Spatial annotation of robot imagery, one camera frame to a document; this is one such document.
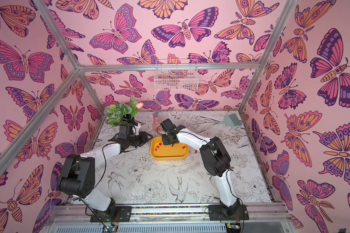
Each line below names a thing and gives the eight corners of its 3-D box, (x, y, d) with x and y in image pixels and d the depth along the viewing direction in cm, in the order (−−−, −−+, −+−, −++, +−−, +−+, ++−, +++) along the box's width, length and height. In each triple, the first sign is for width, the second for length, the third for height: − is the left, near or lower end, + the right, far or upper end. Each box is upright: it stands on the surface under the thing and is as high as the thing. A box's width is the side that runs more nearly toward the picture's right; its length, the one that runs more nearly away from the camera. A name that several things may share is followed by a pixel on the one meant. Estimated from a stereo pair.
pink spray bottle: (153, 132, 109) (149, 117, 96) (154, 127, 112) (150, 112, 99) (161, 132, 109) (158, 117, 96) (161, 127, 112) (159, 112, 99)
